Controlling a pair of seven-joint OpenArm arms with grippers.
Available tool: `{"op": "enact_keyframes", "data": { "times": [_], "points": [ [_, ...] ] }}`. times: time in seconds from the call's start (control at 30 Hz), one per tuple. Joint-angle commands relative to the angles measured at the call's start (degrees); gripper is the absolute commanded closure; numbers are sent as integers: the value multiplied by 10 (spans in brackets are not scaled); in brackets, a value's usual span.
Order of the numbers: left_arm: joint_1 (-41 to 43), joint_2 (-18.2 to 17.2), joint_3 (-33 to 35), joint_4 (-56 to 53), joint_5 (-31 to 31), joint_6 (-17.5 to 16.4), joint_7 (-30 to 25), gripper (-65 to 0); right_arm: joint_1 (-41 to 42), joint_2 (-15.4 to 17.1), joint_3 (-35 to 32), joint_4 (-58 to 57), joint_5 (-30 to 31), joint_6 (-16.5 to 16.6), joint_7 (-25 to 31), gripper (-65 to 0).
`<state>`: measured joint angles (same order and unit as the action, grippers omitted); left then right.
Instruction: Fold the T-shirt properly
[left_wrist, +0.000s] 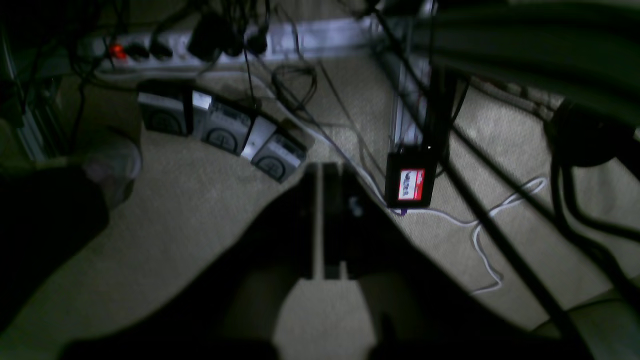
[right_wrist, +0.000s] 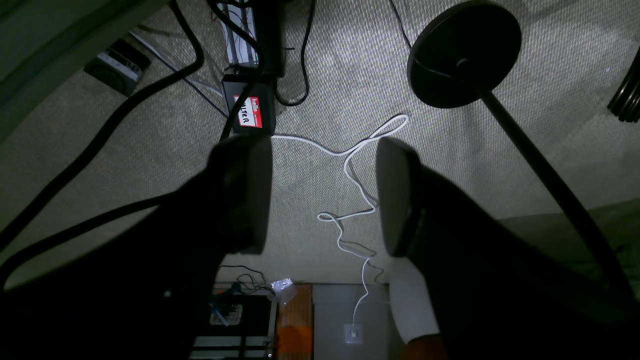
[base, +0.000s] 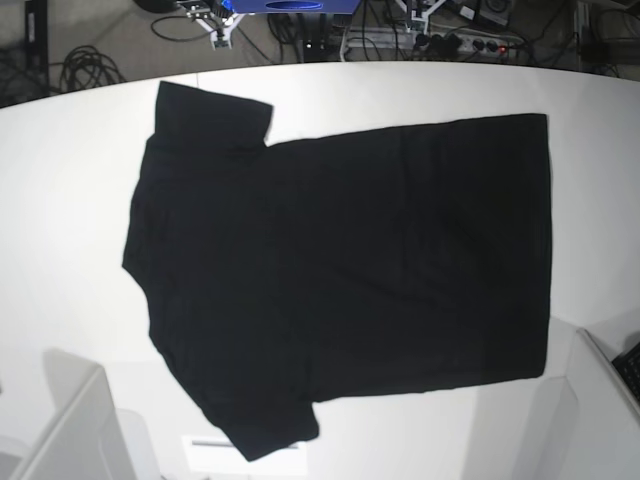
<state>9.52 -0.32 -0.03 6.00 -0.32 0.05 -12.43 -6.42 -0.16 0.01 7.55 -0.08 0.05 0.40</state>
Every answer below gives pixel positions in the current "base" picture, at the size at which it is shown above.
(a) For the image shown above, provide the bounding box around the black T-shirt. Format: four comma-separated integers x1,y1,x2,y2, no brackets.
123,82,553,461

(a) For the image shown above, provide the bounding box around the white power strip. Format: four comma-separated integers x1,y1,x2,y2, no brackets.
340,27,525,62

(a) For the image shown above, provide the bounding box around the blue box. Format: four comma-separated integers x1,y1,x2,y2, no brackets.
221,0,360,14

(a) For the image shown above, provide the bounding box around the white partition panel left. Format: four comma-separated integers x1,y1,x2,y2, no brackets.
1,349,162,479

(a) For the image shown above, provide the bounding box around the white partition panel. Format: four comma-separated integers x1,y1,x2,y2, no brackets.
519,327,640,480
1,349,162,479

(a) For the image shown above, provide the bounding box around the black keyboard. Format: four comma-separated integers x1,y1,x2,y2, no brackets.
612,344,640,400

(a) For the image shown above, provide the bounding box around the white partition panel right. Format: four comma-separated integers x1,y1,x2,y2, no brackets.
519,327,640,480

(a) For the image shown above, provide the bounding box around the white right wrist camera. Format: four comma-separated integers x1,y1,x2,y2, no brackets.
178,0,244,50

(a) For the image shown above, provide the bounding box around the white table cable grommet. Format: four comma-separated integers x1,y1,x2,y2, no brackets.
182,436,308,476

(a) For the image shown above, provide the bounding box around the coiled black cable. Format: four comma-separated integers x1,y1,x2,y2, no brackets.
58,44,126,94

